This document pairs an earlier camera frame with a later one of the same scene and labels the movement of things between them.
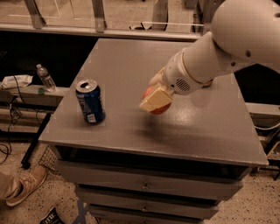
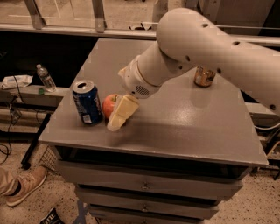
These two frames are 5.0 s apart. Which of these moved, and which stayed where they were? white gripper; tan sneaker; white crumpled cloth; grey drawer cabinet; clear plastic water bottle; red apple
Moved: white gripper; red apple
Stayed: tan sneaker; grey drawer cabinet; clear plastic water bottle; white crumpled cloth
